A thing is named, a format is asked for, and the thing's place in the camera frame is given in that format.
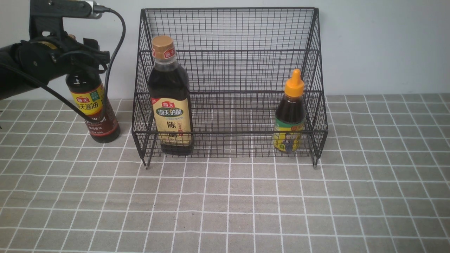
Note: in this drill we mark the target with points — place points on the black wire mesh shelf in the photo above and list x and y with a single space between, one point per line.
237 61

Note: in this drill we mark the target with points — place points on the orange-capped oyster sauce bottle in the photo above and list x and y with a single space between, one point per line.
290 115

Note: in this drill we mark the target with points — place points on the gold-capped vinegar bottle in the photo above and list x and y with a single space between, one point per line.
168 87

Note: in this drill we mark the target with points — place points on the grey checked tablecloth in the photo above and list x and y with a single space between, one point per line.
381 186

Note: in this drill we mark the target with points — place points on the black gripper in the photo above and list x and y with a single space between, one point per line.
47 58

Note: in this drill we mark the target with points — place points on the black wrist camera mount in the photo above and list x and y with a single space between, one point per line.
47 15

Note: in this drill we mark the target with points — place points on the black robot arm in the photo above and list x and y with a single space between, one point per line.
13 80

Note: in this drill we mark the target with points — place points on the brown-capped soy sauce bottle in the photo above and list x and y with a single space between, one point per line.
87 90

